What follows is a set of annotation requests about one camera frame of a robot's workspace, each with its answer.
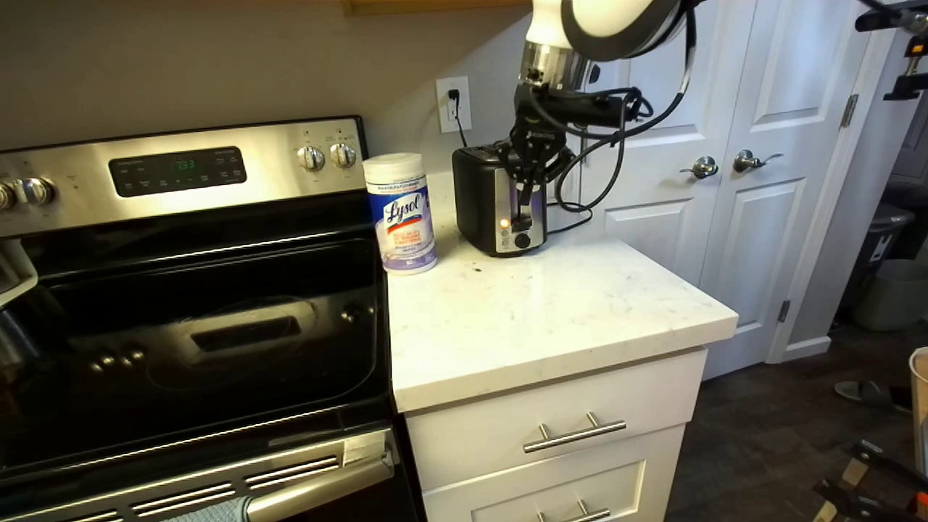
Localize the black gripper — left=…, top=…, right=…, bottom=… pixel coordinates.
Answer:
left=508, top=84, right=582, bottom=234

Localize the black chrome toaster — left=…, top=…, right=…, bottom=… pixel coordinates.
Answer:
left=450, top=140, right=553, bottom=260

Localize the Lysol wipes canister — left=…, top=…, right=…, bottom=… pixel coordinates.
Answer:
left=362, top=150, right=442, bottom=274

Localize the white panel door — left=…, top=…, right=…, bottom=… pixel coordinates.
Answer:
left=707, top=0, right=893, bottom=364
left=550, top=0, right=737, bottom=383

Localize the white drawer cabinet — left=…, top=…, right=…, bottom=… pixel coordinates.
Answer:
left=386, top=234, right=743, bottom=522

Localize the black stainless electric stove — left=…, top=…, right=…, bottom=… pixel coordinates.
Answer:
left=0, top=112, right=423, bottom=522

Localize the grey trash bin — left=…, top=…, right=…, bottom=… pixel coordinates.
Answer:
left=848, top=205, right=928, bottom=332

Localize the grey shoe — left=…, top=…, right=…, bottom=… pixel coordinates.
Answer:
left=833, top=374, right=913, bottom=416

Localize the cream plastic bin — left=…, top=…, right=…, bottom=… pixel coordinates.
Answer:
left=904, top=345, right=928, bottom=479

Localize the orange black bar clamp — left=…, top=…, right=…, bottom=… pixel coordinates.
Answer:
left=842, top=438, right=928, bottom=488
left=808, top=476, right=913, bottom=522

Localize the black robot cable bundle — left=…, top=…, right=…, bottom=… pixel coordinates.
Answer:
left=547, top=9, right=701, bottom=216

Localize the white wall outlet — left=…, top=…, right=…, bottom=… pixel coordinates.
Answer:
left=431, top=73, right=475, bottom=135

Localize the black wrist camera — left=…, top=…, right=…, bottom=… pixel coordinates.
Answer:
left=562, top=84, right=649, bottom=131

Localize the black toaster power cord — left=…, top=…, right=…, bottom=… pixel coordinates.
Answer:
left=443, top=86, right=472, bottom=150

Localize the silver lever door handle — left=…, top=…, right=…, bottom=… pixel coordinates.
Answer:
left=679, top=153, right=726, bottom=184
left=730, top=145, right=787, bottom=177

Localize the silver bar drawer handle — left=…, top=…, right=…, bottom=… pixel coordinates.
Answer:
left=520, top=411, right=630, bottom=459
left=533, top=498, right=616, bottom=522

